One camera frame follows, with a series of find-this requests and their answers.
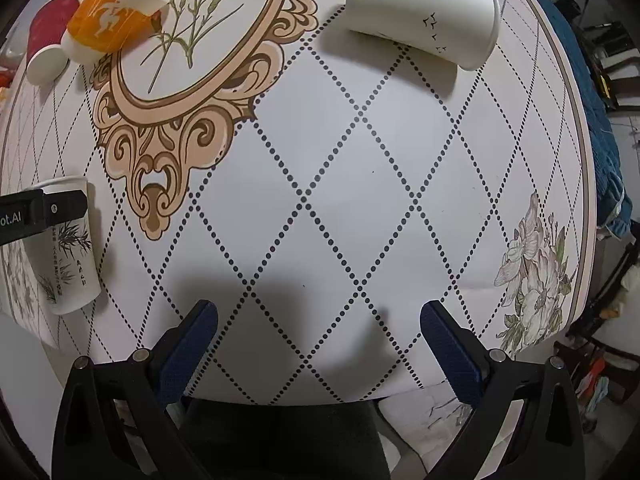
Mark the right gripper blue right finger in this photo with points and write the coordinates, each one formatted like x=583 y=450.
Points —
x=458 y=353

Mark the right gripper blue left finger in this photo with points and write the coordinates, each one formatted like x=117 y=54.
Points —
x=181 y=349

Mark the white bamboo-print paper cup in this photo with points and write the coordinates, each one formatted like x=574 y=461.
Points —
x=62 y=256

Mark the red ribbed paper cup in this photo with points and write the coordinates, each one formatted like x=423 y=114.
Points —
x=45 y=57

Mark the orange and white paper cup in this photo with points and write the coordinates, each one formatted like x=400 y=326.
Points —
x=101 y=27

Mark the white calligraphy paper cup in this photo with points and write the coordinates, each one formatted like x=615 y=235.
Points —
x=463 y=32

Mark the blue fleece blanket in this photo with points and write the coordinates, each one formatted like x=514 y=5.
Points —
x=614 y=206

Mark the white diamond-pattern floral tablecloth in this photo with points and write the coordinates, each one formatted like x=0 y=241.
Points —
x=318 y=186

